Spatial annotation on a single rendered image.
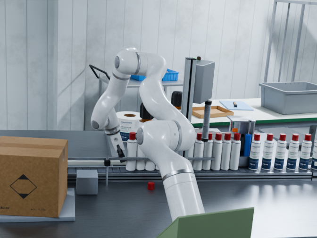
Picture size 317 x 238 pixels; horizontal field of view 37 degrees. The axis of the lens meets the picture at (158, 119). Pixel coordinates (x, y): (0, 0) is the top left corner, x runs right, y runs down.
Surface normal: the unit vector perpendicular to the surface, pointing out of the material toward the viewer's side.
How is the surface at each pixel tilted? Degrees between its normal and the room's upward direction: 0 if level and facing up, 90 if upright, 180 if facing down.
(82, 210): 0
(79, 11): 90
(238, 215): 90
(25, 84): 90
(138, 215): 0
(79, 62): 90
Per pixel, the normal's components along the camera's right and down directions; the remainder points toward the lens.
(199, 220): 0.37, 0.27
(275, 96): -0.90, 0.15
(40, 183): 0.03, 0.26
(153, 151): -0.48, 0.46
